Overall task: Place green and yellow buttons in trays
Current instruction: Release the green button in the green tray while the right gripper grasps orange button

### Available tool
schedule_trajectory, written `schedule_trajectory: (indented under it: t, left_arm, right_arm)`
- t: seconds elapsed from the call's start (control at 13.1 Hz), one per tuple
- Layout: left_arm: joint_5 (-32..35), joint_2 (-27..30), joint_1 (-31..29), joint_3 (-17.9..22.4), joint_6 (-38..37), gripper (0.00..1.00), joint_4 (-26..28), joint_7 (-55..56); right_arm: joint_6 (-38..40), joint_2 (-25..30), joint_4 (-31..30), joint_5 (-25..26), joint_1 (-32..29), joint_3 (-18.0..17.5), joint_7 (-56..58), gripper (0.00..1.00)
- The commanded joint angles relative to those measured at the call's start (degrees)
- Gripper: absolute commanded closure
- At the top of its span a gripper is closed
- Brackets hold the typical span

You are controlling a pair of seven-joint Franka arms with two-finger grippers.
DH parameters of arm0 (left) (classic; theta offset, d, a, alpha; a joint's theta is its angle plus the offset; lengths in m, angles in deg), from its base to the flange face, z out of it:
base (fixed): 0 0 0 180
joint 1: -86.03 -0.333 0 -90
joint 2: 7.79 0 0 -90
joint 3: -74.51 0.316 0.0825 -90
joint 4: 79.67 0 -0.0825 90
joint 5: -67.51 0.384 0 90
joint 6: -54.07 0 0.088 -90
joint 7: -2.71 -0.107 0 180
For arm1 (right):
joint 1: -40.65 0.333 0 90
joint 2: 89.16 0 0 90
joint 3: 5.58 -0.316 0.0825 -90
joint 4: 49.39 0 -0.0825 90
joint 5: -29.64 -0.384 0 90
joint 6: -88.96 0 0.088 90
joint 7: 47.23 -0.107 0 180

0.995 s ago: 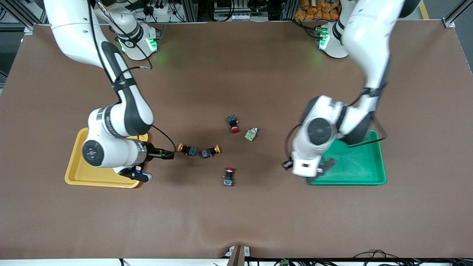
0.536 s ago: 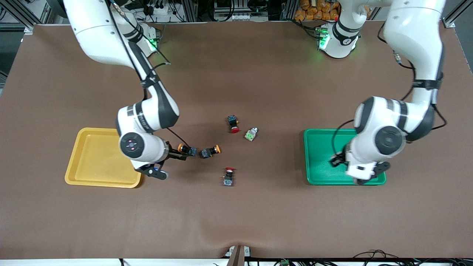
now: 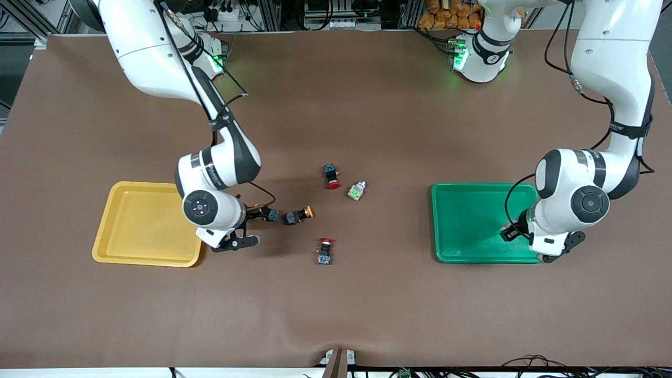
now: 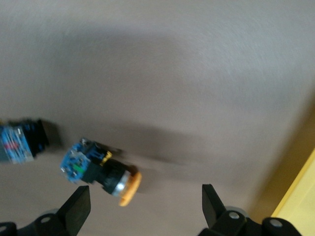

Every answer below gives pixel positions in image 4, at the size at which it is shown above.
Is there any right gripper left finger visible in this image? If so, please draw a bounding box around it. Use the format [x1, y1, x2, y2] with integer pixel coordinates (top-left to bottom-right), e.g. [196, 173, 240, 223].
[36, 185, 92, 236]

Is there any yellow plastic tray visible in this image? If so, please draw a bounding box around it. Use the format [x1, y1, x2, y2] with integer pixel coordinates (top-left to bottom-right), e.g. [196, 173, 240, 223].
[270, 147, 315, 236]

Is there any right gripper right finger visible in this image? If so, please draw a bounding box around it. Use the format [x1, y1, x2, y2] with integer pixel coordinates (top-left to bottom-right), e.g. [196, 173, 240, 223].
[199, 183, 261, 236]

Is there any yellow push button switch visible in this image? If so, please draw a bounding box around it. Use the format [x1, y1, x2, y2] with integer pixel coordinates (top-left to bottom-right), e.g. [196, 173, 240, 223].
[60, 137, 143, 207]
[0, 118, 50, 165]

